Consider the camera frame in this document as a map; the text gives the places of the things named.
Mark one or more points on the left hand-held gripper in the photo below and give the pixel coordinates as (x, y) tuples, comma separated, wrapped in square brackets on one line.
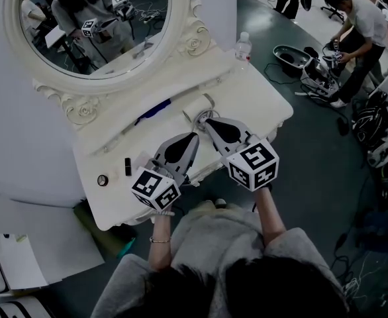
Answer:
[(156, 187)]

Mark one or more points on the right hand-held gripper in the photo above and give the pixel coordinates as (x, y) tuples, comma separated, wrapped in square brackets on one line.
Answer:
[(252, 164)]

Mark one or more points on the white ornate dressing table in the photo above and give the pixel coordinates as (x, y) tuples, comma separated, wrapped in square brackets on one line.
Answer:
[(247, 101)]

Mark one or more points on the white hair dryer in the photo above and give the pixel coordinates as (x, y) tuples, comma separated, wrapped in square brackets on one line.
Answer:
[(197, 108)]

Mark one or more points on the person's left forearm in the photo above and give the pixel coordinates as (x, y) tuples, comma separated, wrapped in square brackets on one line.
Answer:
[(160, 253)]

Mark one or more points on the person's right forearm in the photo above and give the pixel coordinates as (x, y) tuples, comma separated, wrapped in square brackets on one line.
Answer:
[(268, 217)]

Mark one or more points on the black lipstick tube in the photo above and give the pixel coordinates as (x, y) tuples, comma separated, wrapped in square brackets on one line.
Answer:
[(128, 166)]

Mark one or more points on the person's right white shoe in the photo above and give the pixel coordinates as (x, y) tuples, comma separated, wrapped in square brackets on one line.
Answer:
[(221, 203)]

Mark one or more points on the small round black tin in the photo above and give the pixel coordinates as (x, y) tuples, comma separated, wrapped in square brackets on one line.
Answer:
[(103, 181)]

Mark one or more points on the green rolled mat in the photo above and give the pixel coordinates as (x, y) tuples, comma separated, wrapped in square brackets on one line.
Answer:
[(98, 230)]

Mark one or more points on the blue comb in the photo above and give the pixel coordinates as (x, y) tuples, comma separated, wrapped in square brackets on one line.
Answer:
[(154, 111)]

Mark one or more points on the person's grey dress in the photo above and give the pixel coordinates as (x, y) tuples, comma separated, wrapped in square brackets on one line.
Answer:
[(214, 237)]

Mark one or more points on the black power adapter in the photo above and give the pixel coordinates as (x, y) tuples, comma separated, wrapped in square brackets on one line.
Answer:
[(343, 126)]

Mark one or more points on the white open equipment case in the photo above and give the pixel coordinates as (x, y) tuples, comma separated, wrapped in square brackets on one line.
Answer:
[(320, 78)]

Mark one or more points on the grey oval shell case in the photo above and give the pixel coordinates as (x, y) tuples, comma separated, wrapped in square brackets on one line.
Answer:
[(290, 58)]

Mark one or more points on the clear plastic water bottle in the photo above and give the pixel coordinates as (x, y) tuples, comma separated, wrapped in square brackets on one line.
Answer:
[(243, 46)]

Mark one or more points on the white foam board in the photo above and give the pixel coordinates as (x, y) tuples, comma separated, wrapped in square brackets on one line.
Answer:
[(48, 243)]

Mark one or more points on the black office chair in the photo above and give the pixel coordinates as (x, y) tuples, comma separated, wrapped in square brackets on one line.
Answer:
[(334, 13)]

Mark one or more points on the oval mirror with ornate frame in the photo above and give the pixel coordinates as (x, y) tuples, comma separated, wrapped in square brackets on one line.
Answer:
[(98, 45)]

